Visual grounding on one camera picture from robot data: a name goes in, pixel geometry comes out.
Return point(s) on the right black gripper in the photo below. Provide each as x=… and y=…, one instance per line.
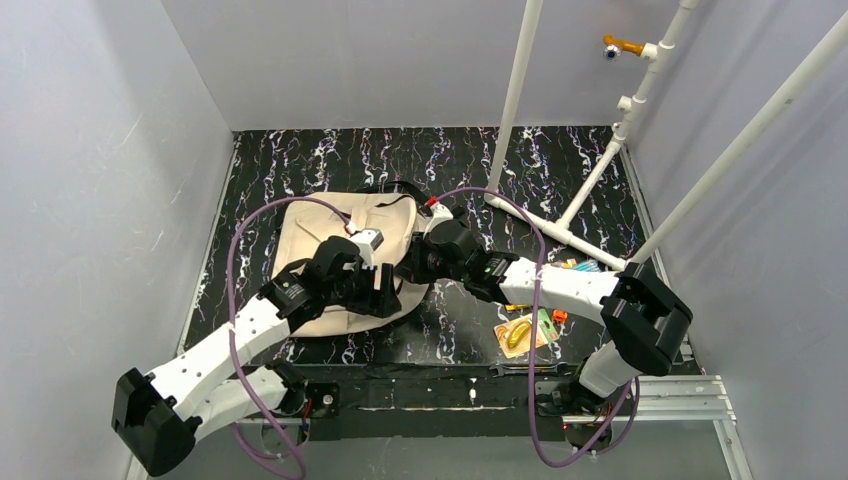
x=419, y=258

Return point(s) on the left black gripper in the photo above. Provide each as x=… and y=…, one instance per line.
x=382, y=296

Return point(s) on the beige canvas student bag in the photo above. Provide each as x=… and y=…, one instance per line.
x=315, y=260

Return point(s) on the yellow crayon pack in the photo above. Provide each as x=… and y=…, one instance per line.
x=590, y=265

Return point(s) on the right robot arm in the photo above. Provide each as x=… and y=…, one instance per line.
x=645, y=319

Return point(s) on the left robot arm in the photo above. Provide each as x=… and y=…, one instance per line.
x=161, y=415

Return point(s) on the yellow item blister pack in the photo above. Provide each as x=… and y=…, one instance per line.
x=514, y=336

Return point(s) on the silver wrench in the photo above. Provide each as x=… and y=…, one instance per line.
x=554, y=370

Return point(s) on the orange small toy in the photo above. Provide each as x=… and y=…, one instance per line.
x=559, y=317

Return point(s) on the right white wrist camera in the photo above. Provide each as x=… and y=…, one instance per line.
x=439, y=214

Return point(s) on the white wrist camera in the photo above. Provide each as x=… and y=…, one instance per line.
x=439, y=214
x=367, y=241

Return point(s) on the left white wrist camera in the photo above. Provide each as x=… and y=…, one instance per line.
x=367, y=241

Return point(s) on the white pvc pipe frame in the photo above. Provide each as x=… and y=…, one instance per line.
x=657, y=56

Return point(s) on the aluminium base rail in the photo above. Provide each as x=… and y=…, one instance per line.
x=418, y=401

